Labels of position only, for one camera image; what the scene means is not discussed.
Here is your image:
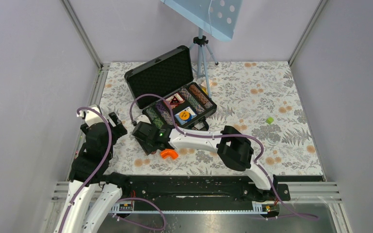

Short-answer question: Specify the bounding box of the blue tripod stand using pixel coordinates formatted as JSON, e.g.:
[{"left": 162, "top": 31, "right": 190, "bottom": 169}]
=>
[{"left": 189, "top": 28, "right": 219, "bottom": 99}]

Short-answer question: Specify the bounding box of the black all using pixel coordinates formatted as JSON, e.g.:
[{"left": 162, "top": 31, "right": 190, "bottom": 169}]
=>
[{"left": 167, "top": 94, "right": 184, "bottom": 109}]

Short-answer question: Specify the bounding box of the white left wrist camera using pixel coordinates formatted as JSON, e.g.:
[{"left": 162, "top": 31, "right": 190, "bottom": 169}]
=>
[{"left": 77, "top": 104, "right": 103, "bottom": 127}]

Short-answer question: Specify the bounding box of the blue perforated board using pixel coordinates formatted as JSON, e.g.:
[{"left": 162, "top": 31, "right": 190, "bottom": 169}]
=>
[{"left": 162, "top": 0, "right": 242, "bottom": 42}]

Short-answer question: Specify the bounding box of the floral table mat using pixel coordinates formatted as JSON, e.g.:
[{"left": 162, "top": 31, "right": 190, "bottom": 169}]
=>
[{"left": 90, "top": 61, "right": 322, "bottom": 176}]

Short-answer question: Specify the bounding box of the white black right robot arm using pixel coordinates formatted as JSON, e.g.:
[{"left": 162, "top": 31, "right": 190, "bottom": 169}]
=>
[{"left": 132, "top": 122, "right": 283, "bottom": 202}]

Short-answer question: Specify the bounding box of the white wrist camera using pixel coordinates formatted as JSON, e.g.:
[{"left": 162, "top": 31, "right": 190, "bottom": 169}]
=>
[
  {"left": 77, "top": 104, "right": 103, "bottom": 127},
  {"left": 136, "top": 115, "right": 152, "bottom": 125}
]

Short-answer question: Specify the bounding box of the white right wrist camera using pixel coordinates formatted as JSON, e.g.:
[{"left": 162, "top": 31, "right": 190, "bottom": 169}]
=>
[{"left": 136, "top": 115, "right": 152, "bottom": 125}]

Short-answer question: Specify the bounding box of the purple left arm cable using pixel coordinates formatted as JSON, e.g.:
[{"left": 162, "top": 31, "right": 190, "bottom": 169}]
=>
[{"left": 57, "top": 106, "right": 168, "bottom": 233}]

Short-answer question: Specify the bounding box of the green toy cube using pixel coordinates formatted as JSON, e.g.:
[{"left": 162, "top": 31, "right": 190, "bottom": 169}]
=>
[{"left": 266, "top": 117, "right": 274, "bottom": 124}]

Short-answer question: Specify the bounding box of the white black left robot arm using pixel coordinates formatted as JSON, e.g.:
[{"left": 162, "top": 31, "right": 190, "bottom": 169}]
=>
[{"left": 54, "top": 106, "right": 131, "bottom": 233}]

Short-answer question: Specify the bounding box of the yellow big blind button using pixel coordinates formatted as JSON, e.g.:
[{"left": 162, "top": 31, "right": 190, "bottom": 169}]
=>
[{"left": 179, "top": 111, "right": 191, "bottom": 119}]

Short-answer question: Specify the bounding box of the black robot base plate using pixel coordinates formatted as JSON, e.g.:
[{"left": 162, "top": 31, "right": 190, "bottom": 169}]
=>
[{"left": 100, "top": 174, "right": 291, "bottom": 212}]

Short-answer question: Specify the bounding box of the green chip row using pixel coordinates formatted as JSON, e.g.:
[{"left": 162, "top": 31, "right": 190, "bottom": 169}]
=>
[{"left": 146, "top": 107, "right": 164, "bottom": 129}]

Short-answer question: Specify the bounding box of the black poker set case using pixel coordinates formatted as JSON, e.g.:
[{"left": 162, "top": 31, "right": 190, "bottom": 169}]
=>
[{"left": 124, "top": 45, "right": 217, "bottom": 131}]

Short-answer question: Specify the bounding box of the orange blue chip row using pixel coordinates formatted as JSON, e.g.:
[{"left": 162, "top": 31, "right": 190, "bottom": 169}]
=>
[{"left": 189, "top": 84, "right": 213, "bottom": 109}]

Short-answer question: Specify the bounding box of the blue card deck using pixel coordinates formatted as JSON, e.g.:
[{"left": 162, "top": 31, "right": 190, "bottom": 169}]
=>
[{"left": 174, "top": 107, "right": 197, "bottom": 126}]

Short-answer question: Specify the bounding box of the red card deck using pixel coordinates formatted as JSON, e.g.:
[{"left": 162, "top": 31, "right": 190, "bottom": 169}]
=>
[{"left": 164, "top": 92, "right": 185, "bottom": 110}]

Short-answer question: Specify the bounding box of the blue small blind button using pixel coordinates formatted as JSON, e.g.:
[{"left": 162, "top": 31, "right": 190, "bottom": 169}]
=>
[{"left": 179, "top": 117, "right": 192, "bottom": 124}]

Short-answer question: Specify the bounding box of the orange curved toy block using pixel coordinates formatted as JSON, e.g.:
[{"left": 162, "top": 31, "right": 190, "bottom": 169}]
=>
[{"left": 160, "top": 149, "right": 179, "bottom": 160}]

